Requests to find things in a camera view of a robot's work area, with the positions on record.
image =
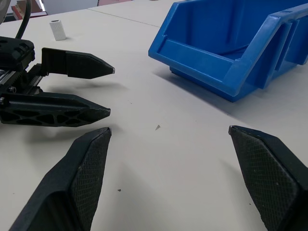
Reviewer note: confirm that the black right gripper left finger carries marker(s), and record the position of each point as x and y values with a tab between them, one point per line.
72	178

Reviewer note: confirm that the red background shelf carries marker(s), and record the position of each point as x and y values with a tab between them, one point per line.
22	8

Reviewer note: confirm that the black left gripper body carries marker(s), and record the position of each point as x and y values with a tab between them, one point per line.
14	60

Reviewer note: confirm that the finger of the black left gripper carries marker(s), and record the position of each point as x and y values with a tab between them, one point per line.
55	110
79	65

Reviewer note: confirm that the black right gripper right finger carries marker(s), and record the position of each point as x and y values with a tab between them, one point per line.
269	173

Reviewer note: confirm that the small white cylinder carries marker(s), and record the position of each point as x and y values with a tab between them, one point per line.
57	30

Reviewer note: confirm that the blue plastic storage bin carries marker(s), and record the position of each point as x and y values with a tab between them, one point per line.
216	57

